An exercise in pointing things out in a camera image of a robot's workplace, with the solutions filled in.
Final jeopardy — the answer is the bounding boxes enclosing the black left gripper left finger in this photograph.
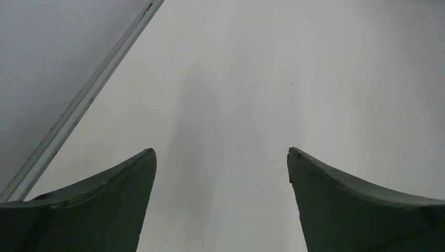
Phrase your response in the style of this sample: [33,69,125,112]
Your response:
[1,149,157,251]

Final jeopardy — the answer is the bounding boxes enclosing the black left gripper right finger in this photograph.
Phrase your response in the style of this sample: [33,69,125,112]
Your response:
[287,147,444,251]

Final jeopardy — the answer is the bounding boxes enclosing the aluminium frame profile left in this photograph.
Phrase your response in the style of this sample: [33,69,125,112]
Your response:
[1,0,162,202]

